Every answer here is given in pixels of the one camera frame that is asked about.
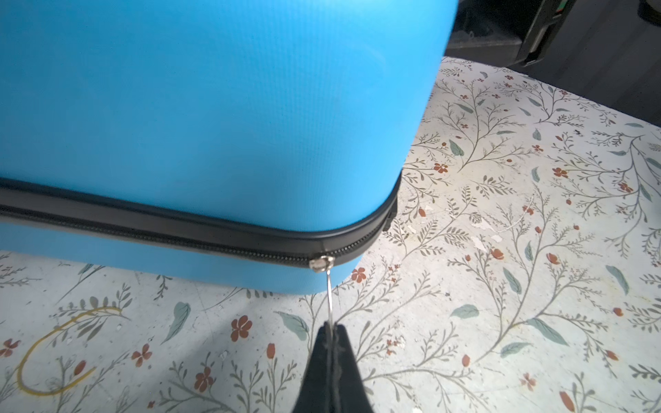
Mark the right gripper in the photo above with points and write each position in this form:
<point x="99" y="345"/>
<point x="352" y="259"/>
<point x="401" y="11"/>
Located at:
<point x="506" y="33"/>

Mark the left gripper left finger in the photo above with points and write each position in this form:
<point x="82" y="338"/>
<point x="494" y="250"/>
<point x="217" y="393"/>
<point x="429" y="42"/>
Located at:
<point x="315" y="394"/>

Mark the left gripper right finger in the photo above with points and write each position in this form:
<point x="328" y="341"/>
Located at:
<point x="348" y="391"/>

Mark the blue hardshell suitcase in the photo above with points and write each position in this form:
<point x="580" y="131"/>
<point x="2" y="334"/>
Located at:
<point x="249" y="143"/>

